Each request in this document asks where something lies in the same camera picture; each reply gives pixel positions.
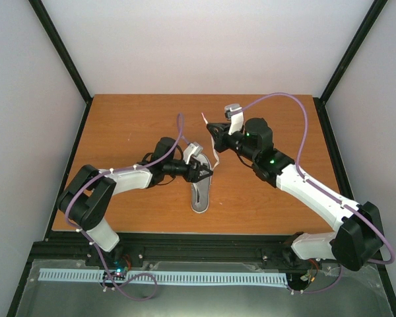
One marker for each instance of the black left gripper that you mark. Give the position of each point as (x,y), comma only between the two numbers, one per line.
(195,177)

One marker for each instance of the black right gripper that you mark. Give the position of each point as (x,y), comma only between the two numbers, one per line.
(220,140)

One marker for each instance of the grey canvas sneaker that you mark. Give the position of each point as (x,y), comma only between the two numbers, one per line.
(201,190)

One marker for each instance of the white shoelace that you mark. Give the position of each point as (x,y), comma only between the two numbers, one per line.
(215,154)

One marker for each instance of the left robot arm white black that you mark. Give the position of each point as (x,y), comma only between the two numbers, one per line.
(86,199)

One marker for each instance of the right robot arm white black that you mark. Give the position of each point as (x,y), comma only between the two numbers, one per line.
(356,228)

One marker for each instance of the grey metal front plate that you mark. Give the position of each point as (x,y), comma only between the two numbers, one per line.
(335,292)

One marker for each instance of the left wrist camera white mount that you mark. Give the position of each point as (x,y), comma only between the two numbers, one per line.
(192,150)

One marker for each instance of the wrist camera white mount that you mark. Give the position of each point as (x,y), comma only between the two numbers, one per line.
(192,150)
(234,114)

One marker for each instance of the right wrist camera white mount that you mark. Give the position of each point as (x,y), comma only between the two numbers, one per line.
(234,114)

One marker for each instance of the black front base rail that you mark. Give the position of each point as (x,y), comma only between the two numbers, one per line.
(136,250)

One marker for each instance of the light blue slotted cable duct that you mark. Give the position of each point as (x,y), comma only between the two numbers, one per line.
(166,278)

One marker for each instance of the black aluminium frame post right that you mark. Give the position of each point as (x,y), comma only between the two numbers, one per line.
(358,39)

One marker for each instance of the black aluminium frame post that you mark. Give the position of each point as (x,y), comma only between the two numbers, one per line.
(59,46)
(358,39)

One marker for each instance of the black aluminium frame post left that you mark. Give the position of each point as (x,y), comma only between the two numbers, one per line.
(59,46)

